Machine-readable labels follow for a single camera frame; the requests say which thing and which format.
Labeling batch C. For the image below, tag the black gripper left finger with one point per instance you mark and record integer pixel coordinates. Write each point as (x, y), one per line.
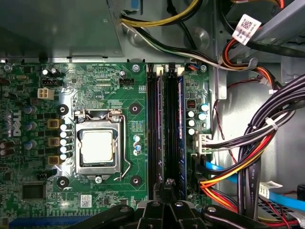
(152, 215)

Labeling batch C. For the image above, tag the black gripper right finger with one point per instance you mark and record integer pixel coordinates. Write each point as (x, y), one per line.
(182, 215)

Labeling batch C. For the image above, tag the RAM slot with black clips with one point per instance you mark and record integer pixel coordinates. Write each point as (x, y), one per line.
(172, 119)
(151, 119)

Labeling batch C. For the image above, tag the white board sticker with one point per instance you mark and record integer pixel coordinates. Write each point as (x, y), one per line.
(86, 200)

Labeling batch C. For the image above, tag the metal socket cover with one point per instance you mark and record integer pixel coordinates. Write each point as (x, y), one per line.
(95, 169)

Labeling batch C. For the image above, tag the white board connector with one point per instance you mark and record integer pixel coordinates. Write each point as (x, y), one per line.
(199, 143)

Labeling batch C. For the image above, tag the metal locking lever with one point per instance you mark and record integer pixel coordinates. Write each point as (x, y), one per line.
(123, 138)

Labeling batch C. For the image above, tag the silver CPU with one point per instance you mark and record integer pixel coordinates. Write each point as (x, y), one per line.
(97, 146)

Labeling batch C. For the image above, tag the blue expansion slot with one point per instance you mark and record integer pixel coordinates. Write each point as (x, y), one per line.
(47, 223)

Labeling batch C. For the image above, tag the black square board chip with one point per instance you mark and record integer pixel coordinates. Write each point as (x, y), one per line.
(33, 190)

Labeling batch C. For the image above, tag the black PC case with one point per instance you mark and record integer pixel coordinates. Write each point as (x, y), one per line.
(290, 155)

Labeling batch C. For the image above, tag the green motherboard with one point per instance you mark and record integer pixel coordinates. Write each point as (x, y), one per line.
(100, 78)

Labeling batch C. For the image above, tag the white four-pin power socket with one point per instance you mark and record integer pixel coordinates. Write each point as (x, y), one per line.
(45, 93)

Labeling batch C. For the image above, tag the grey power supply unit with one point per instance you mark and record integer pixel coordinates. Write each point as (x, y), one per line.
(59, 28)

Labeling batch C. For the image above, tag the silver drive cage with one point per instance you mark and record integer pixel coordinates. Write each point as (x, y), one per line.
(283, 23)

